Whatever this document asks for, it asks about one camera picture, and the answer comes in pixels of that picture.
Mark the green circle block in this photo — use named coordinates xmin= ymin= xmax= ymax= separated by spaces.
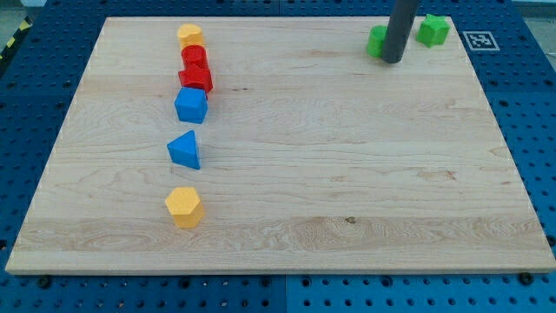
xmin=367 ymin=25 xmax=387 ymax=57

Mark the red star block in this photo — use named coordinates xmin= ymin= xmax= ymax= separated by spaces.
xmin=178 ymin=65 xmax=213 ymax=93

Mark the green star block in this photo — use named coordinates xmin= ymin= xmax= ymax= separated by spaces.
xmin=416 ymin=14 xmax=450 ymax=48

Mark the light wooden board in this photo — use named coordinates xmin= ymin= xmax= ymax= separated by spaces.
xmin=6 ymin=17 xmax=555 ymax=276

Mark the blue triangle block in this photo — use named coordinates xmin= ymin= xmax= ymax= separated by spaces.
xmin=167 ymin=130 xmax=201 ymax=170

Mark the blue cube block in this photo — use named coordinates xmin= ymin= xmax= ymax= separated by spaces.
xmin=175 ymin=87 xmax=208 ymax=123

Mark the yellow hexagon block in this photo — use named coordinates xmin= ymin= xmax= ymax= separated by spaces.
xmin=165 ymin=187 xmax=204 ymax=229

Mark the red cylinder block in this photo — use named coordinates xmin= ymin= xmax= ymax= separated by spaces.
xmin=181 ymin=45 xmax=209 ymax=69

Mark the yellow heart block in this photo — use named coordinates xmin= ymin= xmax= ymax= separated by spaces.
xmin=176 ymin=23 xmax=204 ymax=50

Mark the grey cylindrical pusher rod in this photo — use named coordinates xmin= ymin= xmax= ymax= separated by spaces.
xmin=381 ymin=0 xmax=420 ymax=63

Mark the white fiducial marker tag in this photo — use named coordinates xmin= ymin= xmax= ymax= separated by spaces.
xmin=463 ymin=30 xmax=500 ymax=51

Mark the black bolt front left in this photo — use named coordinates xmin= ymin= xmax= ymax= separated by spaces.
xmin=36 ymin=275 xmax=52 ymax=290

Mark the black bolt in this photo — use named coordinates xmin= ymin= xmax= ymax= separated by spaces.
xmin=36 ymin=275 xmax=52 ymax=290
xmin=518 ymin=272 xmax=534 ymax=286

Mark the black bolt front right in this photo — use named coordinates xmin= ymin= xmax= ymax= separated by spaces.
xmin=518 ymin=272 xmax=534 ymax=286

